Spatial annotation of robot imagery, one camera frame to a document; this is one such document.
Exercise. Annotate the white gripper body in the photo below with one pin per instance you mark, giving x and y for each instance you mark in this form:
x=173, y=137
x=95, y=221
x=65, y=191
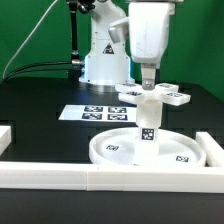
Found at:
x=147, y=28

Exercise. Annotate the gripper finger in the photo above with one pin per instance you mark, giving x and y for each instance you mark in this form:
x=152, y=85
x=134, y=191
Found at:
x=148, y=77

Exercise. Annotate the white cross-shaped table base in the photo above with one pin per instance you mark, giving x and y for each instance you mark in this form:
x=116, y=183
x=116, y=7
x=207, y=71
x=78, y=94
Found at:
x=164, y=92

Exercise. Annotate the white round table top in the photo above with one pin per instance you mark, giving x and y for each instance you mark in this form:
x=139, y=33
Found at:
x=146, y=148

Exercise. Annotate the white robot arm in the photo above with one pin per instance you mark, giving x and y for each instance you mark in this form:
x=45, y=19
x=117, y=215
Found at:
x=108, y=63

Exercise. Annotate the paper sheet with markers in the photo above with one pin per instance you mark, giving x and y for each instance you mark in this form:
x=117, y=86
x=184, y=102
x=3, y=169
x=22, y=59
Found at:
x=98, y=113

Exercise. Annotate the white right fence bar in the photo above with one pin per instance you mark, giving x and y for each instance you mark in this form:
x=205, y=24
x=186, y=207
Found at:
x=214, y=152

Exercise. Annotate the white fence bar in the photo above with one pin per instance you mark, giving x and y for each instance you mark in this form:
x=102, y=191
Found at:
x=214, y=152
x=87, y=177

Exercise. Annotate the white left fence block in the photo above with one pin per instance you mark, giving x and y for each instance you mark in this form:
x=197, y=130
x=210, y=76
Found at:
x=5, y=138

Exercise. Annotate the white front fence bar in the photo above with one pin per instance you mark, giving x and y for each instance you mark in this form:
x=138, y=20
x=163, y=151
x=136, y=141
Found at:
x=87, y=177

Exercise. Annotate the black camera stand pole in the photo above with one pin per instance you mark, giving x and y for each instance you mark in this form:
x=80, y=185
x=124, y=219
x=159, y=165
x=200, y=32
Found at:
x=84, y=7

